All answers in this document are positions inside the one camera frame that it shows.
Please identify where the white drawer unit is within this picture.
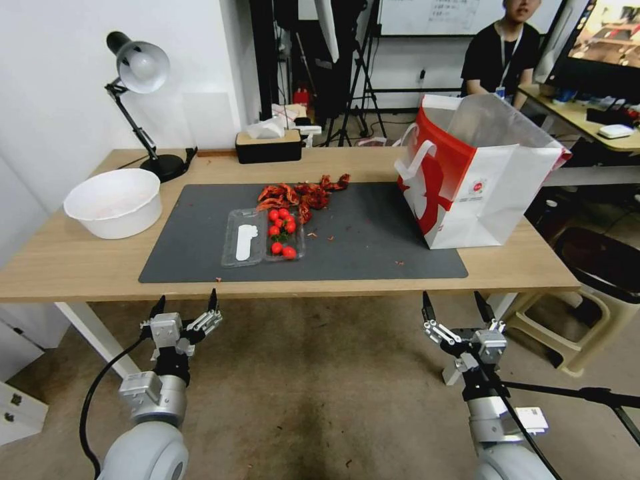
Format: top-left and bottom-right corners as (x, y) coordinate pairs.
(0, 381), (50, 447)

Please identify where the white cabinet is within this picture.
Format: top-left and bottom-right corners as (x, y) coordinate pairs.
(0, 301), (71, 383)

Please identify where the clear disposable takeout box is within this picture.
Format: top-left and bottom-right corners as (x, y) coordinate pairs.
(221, 206), (307, 269)

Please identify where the black tissue box wooden lid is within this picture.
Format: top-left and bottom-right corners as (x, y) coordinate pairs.
(235, 129), (303, 165)

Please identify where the black tripod leg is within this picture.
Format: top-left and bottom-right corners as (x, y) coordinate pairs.
(499, 379), (640, 444)

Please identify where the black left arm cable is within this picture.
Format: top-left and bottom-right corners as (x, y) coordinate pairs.
(79, 333), (157, 480)

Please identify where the person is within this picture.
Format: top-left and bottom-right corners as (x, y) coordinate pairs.
(459, 0), (543, 109)

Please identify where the wooden side desk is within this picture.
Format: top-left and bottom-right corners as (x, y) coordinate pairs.
(517, 83), (640, 153)

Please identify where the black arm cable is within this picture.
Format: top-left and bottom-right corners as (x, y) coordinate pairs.
(469, 349), (563, 480)
(79, 333), (157, 480)

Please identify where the dark grey desk mat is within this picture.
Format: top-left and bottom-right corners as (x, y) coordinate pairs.
(138, 181), (469, 285)

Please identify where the white plastic bowl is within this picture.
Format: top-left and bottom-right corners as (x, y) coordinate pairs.
(63, 168), (163, 240)

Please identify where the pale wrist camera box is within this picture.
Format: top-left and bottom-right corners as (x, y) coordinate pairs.
(473, 329), (508, 366)
(149, 313), (183, 351)

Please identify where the large black display screen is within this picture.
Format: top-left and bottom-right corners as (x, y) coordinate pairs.
(545, 0), (640, 105)

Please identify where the white rounded device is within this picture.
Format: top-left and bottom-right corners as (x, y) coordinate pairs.
(597, 123), (635, 141)

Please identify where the white tissue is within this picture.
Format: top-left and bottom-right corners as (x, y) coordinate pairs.
(245, 115), (287, 140)

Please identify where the red white delivery bag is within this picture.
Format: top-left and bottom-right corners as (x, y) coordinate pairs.
(393, 93), (573, 251)

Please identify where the white whiteboard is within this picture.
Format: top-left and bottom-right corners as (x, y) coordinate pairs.
(378, 0), (569, 37)

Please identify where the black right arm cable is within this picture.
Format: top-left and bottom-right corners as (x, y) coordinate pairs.
(469, 349), (563, 480)

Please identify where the black desk lamp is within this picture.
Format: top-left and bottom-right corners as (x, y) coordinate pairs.
(103, 31), (199, 183)

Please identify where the black bin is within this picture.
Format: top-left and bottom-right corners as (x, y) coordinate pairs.
(553, 226), (640, 304)

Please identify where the beige plastic stool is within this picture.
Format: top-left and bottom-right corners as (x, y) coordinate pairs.
(503, 289), (614, 379)

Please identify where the black tripod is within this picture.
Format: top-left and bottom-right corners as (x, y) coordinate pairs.
(323, 0), (387, 147)

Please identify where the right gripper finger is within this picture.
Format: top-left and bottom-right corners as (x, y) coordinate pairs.
(473, 291), (507, 335)
(421, 291), (465, 355)

